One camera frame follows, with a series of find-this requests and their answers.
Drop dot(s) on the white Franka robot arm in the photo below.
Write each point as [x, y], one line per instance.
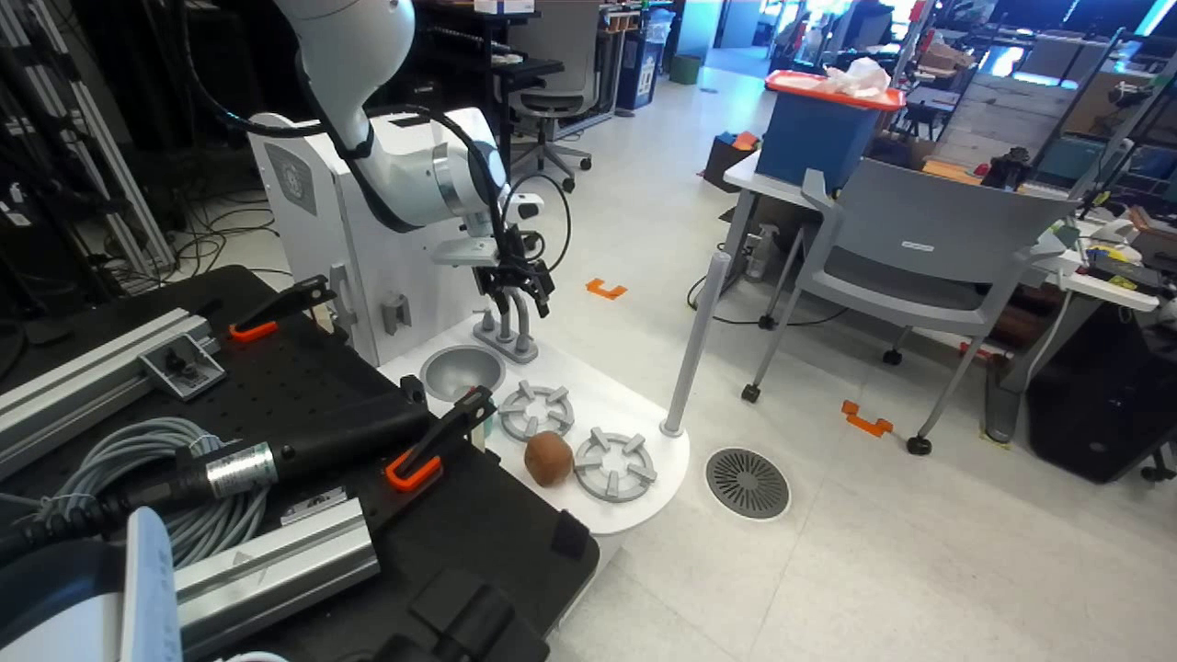
[343, 47]

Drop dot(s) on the white toy kitchen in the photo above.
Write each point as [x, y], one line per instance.
[308, 231]

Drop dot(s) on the white pole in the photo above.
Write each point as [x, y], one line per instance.
[692, 354]

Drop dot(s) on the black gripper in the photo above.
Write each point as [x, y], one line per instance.
[518, 274]

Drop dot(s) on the black metal rack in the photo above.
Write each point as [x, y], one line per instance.
[75, 148]

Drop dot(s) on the orange bin lid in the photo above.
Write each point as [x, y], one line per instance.
[811, 89]

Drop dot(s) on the black work table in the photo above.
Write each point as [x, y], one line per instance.
[308, 378]

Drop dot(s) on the white plastic bag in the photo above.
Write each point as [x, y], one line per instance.
[860, 77]

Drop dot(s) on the grey toy burner grate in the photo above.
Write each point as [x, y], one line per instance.
[602, 472]
[518, 410]

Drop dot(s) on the grey chair on casters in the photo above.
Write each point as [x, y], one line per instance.
[933, 223]

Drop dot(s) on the green waste bin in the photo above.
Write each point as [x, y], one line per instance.
[685, 68]

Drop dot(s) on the round floor drain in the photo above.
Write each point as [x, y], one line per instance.
[748, 483]

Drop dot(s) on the brown toy food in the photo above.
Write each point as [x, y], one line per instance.
[550, 456]

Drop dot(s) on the black box with orange contents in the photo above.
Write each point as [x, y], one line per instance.
[731, 158]

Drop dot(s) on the grey toy tap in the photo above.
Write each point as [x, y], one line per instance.
[520, 344]

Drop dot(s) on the blue storage bin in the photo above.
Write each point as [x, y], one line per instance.
[815, 142]

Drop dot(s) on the black bin under desk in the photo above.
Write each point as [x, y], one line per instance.
[1097, 392]

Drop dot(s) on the long aluminium rail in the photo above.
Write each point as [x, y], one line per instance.
[96, 370]

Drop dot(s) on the grey toy sink bowl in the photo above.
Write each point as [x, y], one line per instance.
[463, 370]

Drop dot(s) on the light blue plastic object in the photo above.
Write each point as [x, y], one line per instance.
[149, 589]

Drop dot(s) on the aluminium rail block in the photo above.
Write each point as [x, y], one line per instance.
[271, 565]

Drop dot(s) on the black office chair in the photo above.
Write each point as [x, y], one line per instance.
[555, 105]

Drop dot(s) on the white desk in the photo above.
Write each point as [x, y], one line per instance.
[759, 184]

